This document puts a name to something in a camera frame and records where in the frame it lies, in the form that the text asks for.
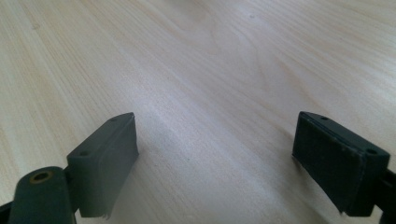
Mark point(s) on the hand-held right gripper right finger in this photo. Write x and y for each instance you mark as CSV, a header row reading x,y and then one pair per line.
x,y
336,161

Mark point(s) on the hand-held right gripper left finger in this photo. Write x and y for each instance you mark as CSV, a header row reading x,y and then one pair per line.
x,y
101,168

